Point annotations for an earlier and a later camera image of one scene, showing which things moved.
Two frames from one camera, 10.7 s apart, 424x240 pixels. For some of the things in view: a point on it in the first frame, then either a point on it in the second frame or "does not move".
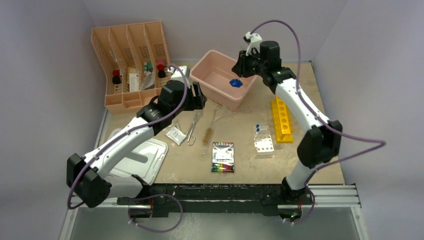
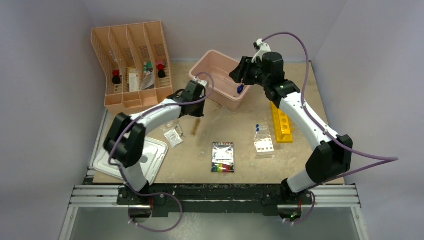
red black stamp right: (161, 72) does not move
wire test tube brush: (208, 133) -> (195, 128)
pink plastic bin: (219, 84) does not move
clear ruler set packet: (148, 81) does not move
